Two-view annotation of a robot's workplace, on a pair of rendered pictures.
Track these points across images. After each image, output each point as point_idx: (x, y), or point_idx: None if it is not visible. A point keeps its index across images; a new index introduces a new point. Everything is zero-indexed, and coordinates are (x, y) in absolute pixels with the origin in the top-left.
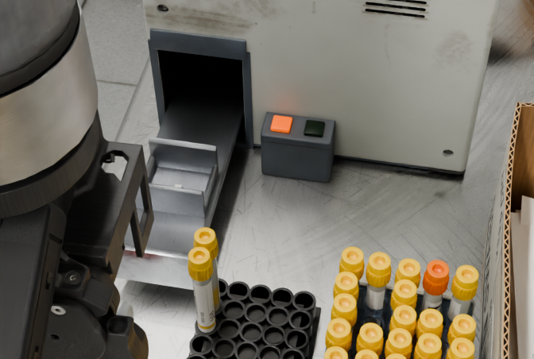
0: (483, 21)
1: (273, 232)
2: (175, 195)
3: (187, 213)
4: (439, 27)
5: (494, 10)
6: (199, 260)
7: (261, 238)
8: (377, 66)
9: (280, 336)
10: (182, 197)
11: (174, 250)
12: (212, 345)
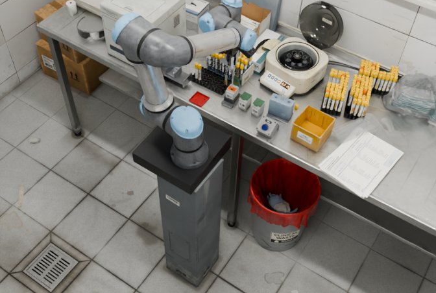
0: (185, 17)
1: (183, 69)
2: (178, 70)
3: (180, 72)
4: (181, 23)
5: (185, 15)
6: (200, 65)
7: (183, 71)
8: (176, 35)
9: (205, 72)
10: (179, 70)
11: (185, 76)
12: (204, 79)
